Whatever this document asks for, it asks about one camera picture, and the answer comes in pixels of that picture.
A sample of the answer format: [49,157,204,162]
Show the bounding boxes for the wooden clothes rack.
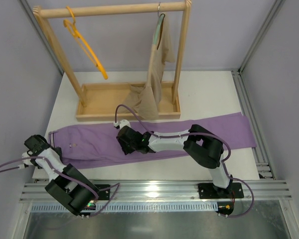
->
[33,0,192,121]

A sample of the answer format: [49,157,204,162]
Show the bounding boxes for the orange plastic hanger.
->
[63,6,108,80]

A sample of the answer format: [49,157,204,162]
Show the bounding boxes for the left aluminium frame post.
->
[17,0,64,76]

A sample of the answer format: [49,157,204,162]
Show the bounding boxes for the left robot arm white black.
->
[22,134,99,216]

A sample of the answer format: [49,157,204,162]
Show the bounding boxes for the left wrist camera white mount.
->
[18,152,37,170]

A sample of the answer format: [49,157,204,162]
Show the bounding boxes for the aluminium mounting rail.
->
[19,179,292,202]

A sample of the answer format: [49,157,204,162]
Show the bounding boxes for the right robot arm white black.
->
[116,124,233,198]

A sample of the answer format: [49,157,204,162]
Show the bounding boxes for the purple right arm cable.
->
[113,104,255,219]

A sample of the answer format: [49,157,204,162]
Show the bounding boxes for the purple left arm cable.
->
[0,156,121,218]

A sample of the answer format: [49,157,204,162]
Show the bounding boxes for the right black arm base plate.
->
[198,183,244,199]

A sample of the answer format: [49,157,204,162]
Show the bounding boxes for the slotted grey cable duct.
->
[31,201,219,213]

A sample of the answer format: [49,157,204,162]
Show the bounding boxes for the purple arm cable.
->
[113,104,255,219]
[0,156,121,218]

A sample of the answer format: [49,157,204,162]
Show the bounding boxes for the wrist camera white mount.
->
[18,152,37,170]
[113,119,131,129]

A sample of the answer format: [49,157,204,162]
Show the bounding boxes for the right aluminium frame post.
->
[238,0,285,74]

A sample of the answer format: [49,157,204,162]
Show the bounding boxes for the beige trousers on hanger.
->
[123,13,175,120]

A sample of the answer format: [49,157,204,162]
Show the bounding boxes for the purple trousers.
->
[47,113,257,169]

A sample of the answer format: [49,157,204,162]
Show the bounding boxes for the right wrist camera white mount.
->
[113,119,131,129]

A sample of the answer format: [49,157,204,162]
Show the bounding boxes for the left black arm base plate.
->
[95,184,111,201]

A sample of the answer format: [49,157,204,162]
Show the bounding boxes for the green hanger with metal hook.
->
[152,2,165,49]

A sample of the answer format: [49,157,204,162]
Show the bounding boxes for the aluminium frame post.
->
[17,0,64,76]
[238,0,285,74]

